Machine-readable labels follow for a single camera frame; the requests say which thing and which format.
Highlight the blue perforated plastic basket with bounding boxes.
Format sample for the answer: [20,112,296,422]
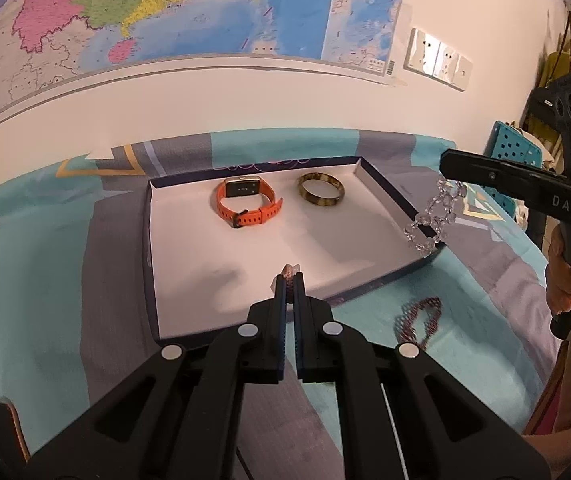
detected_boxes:
[484,120,543,219]

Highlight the clear crystal bracelet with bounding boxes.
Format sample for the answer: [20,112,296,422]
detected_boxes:
[402,176,469,255]

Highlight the teal and grey bedspread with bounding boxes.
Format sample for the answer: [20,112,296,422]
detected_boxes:
[0,129,559,479]

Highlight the dark red lace bracelet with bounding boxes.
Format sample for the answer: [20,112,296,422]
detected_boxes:
[393,296,444,351]

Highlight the pink crystal hair clip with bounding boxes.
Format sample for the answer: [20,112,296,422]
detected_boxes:
[270,263,301,304]

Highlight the wall map poster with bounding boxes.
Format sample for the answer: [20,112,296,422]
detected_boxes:
[0,0,401,110]

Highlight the tortoiseshell bangle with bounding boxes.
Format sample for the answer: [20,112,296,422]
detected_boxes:
[297,171,345,207]

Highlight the white wall socket panel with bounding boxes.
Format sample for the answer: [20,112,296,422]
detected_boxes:
[404,27,473,92]

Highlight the dark blue jewelry tray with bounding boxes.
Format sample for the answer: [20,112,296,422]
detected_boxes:
[144,156,430,340]

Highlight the person's right hand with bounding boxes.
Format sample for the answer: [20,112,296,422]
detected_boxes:
[546,226,571,315]

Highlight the orange smart watch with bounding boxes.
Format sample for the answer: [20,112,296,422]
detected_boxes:
[214,176,284,229]

